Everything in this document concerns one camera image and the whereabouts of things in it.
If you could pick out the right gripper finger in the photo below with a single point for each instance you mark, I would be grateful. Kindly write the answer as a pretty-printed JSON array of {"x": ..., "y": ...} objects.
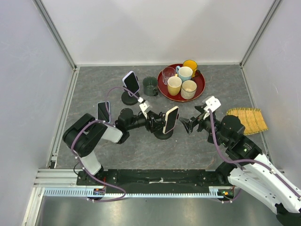
[
  {"x": 188, "y": 124},
  {"x": 200, "y": 108}
]

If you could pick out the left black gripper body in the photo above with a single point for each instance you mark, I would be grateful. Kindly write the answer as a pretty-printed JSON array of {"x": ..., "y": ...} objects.
[{"x": 150, "y": 126}]

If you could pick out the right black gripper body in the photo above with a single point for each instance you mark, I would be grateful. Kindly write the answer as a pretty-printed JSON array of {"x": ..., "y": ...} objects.
[{"x": 203, "y": 124}]

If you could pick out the black phone stand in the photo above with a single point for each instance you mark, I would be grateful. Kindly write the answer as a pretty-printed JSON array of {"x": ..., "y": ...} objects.
[
  {"x": 160, "y": 135},
  {"x": 127, "y": 99}
]

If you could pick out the cream case phone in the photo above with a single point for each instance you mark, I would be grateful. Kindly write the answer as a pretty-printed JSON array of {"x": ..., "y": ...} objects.
[{"x": 170, "y": 119}]

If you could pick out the blue case phone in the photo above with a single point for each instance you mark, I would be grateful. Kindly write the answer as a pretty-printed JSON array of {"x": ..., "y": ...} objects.
[{"x": 103, "y": 111}]

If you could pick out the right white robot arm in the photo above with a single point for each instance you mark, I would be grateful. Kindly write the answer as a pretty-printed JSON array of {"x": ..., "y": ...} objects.
[{"x": 248, "y": 167}]

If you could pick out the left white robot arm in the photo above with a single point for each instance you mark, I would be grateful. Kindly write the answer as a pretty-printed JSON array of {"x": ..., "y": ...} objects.
[{"x": 83, "y": 136}]

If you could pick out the purple case phone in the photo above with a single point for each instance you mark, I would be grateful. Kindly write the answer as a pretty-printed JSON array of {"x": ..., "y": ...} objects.
[{"x": 130, "y": 81}]

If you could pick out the beige ceramic cup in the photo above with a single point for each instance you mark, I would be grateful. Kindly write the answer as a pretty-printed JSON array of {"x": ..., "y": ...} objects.
[{"x": 188, "y": 89}]

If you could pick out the pale yellow cup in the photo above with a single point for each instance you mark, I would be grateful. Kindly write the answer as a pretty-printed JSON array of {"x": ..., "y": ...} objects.
[{"x": 174, "y": 85}]

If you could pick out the dark green mug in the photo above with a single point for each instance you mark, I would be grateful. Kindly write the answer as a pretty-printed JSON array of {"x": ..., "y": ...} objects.
[{"x": 150, "y": 86}]

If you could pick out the light blue mug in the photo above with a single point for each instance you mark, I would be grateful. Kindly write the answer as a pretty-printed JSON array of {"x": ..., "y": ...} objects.
[{"x": 184, "y": 73}]

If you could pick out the orange yellow mug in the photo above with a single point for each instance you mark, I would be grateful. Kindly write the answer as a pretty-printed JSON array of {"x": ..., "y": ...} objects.
[{"x": 192, "y": 65}]

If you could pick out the woven bamboo mat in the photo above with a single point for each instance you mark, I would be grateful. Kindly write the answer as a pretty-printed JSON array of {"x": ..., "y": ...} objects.
[{"x": 251, "y": 118}]

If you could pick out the clear glass cup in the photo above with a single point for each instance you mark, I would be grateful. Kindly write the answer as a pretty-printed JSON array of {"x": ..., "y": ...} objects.
[{"x": 167, "y": 73}]

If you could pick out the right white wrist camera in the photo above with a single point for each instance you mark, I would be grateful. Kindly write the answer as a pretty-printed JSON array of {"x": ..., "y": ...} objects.
[{"x": 211, "y": 103}]

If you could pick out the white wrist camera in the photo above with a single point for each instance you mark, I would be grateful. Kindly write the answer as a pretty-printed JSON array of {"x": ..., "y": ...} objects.
[
  {"x": 144, "y": 106},
  {"x": 211, "y": 103}
]

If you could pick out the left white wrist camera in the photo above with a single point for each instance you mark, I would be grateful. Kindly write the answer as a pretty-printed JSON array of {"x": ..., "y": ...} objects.
[{"x": 144, "y": 106}]

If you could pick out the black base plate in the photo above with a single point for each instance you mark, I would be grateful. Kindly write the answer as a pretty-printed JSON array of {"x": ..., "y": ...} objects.
[{"x": 164, "y": 180}]

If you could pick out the slotted cable duct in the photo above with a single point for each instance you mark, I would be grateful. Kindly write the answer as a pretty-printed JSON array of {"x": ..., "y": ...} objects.
[{"x": 94, "y": 193}]

